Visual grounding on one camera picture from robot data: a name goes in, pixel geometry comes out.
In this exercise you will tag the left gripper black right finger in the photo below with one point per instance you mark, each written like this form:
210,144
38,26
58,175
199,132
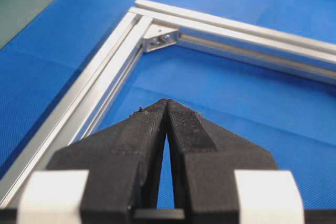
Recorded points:
204,157

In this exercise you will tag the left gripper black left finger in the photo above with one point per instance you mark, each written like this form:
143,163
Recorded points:
124,164

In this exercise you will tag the blue table cloth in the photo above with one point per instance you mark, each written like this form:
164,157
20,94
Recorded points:
307,18

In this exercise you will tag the aluminium extrusion frame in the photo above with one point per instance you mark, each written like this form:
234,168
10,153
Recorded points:
293,117

